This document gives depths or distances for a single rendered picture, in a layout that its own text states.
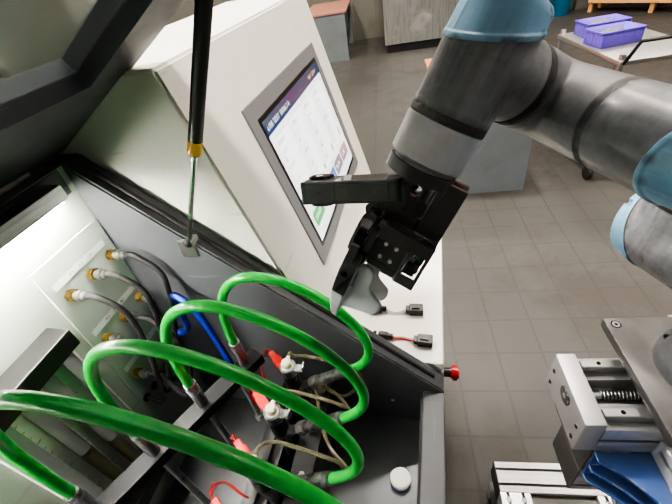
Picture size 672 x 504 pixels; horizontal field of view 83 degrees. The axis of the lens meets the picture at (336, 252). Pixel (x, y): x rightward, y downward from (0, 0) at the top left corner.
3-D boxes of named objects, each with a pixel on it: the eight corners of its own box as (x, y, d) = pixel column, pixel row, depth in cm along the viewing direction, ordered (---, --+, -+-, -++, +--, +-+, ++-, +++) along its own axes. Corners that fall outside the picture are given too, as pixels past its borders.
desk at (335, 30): (355, 42, 756) (350, -2, 710) (351, 60, 652) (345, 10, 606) (319, 47, 768) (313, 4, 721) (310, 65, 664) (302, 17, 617)
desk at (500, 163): (489, 122, 381) (498, 49, 338) (527, 190, 282) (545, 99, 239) (424, 129, 391) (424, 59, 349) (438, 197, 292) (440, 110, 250)
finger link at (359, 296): (359, 345, 45) (394, 286, 40) (316, 320, 45) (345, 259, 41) (367, 331, 47) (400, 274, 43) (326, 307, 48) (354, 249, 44)
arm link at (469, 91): (587, 19, 29) (512, -34, 26) (506, 150, 35) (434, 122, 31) (521, 10, 36) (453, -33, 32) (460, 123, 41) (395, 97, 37)
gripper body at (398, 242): (407, 297, 39) (469, 196, 34) (335, 257, 41) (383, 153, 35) (418, 268, 46) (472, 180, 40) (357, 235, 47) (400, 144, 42)
